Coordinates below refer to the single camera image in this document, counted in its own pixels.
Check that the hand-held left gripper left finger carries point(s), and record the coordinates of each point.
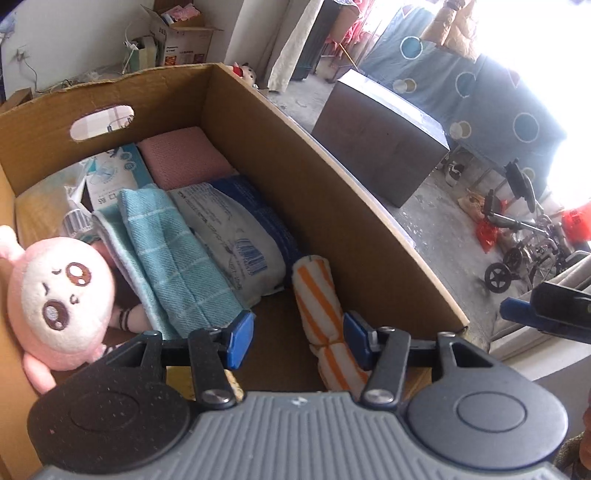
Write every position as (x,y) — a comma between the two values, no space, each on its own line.
(241,339)

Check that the black wheelchair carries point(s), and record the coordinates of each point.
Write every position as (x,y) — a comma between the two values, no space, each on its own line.
(521,258)

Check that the blue dotted cloth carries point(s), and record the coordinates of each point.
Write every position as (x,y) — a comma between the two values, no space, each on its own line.
(498,106)

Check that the orange striped towel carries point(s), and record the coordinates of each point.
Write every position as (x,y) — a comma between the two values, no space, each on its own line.
(318,300)

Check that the black and white shoe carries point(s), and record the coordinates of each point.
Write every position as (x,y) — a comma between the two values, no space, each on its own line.
(455,173)

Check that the white curtain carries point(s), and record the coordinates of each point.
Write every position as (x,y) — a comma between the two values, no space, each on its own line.
(295,46)

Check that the green paper bag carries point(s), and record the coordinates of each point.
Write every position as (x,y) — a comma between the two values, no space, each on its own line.
(145,57)

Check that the small white plush toy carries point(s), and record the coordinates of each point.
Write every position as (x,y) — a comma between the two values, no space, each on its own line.
(244,73)

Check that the small open cardboard box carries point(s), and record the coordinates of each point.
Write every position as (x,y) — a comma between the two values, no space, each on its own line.
(184,46)

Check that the white and blue mask pack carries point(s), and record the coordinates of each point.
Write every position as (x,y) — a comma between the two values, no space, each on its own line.
(115,175)

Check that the pink plush toy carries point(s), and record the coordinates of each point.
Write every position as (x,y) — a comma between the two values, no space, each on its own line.
(60,286)

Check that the red plastic bag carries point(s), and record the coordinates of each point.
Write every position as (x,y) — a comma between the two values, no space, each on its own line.
(487,235)
(577,221)

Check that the blue and white wipes pack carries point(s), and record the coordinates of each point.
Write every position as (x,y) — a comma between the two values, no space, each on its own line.
(231,230)

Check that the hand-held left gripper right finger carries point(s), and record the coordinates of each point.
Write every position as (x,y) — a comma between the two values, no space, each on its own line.
(358,339)

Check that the wall socket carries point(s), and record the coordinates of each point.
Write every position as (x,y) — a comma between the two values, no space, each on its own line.
(21,53)

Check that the beige hanging cloth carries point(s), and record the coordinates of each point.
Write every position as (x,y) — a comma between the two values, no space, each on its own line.
(452,27)

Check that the teal checked towel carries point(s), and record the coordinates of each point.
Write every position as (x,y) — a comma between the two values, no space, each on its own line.
(175,258)

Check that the clear plastic bag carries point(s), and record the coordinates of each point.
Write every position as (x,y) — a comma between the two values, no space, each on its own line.
(46,203)

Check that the pink knitted pad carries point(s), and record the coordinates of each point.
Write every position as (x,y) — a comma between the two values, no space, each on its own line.
(184,157)

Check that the large cardboard box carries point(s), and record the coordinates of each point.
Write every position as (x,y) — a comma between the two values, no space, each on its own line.
(277,152)

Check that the dark wooden cabinet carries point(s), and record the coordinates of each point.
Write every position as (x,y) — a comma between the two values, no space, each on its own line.
(378,138)

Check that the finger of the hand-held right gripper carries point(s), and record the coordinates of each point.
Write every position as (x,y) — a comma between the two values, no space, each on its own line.
(526,314)

